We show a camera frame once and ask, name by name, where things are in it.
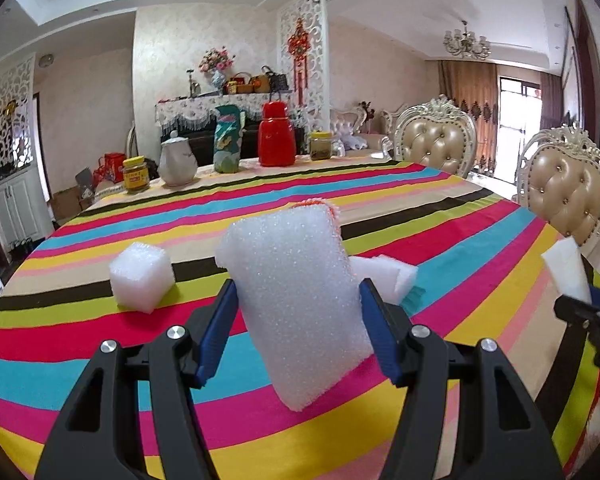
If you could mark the dark handbag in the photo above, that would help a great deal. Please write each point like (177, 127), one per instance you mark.
(276, 81)

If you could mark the lace covered sideboard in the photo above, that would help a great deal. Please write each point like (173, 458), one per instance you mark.
(190, 110)

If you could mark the beige tufted ornate chair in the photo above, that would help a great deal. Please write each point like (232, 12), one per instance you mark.
(435, 145)
(570, 190)

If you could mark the small white foam cube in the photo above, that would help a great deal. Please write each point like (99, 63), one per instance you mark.
(140, 275)

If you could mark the red thermos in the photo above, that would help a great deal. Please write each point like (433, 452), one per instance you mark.
(276, 137)

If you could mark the chandelier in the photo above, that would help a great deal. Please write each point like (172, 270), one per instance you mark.
(467, 42)

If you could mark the white cabinet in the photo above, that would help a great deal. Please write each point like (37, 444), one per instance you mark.
(17, 205)

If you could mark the white foam piece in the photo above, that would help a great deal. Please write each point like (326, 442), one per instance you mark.
(565, 270)

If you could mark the brown patterned curtain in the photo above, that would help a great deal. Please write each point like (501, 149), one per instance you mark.
(467, 105)

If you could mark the white ceramic teapot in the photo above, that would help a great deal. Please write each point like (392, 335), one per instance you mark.
(177, 162)

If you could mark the cardboard box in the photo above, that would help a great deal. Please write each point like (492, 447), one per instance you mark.
(65, 205)

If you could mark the folded white foam sheet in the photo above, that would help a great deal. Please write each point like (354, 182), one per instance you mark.
(385, 272)

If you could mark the vase of pink flowers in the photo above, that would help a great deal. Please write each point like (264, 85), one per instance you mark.
(216, 62)

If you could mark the glass jar yellow lid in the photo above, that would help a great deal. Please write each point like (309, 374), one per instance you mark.
(321, 146)

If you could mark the striped colourful tablecloth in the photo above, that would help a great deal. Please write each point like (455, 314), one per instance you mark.
(105, 360)

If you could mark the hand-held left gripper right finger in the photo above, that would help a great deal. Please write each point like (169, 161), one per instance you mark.
(380, 330)

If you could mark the red gift box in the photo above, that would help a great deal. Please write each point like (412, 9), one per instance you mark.
(111, 167)

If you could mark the yellow labelled jar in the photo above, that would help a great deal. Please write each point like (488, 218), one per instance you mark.
(136, 176)

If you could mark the large white foam block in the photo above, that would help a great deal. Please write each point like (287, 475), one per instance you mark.
(295, 300)

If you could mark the white ornate sofa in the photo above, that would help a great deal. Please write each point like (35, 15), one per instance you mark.
(350, 127)

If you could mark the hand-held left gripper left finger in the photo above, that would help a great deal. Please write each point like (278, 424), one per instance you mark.
(220, 330)

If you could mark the red knot wall hanging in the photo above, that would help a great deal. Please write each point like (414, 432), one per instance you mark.
(298, 45)

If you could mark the white lattice screen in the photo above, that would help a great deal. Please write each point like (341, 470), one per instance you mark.
(315, 70)

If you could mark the small orange foam net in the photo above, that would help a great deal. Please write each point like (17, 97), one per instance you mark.
(334, 217)

